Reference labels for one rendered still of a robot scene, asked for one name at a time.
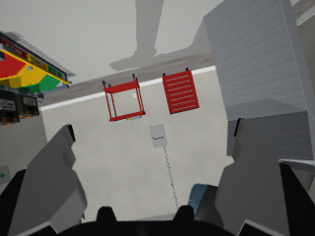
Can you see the red bin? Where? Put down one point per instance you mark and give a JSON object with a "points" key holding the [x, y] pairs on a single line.
{"points": [[11, 66]]}

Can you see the yellow open bin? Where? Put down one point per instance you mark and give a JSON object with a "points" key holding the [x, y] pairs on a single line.
{"points": [[24, 77]]}

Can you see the grey metal shelf rack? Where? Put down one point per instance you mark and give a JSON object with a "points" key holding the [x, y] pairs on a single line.
{"points": [[39, 94]]}

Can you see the green open bin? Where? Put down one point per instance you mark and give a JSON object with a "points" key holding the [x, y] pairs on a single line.
{"points": [[46, 83]]}

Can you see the yellow bar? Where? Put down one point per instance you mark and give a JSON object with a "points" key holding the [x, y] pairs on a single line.
{"points": [[34, 65]]}

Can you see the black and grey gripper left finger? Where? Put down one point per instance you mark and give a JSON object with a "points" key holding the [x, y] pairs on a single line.
{"points": [[46, 197]]}

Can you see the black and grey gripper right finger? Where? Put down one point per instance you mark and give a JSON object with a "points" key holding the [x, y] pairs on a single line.
{"points": [[258, 194]]}

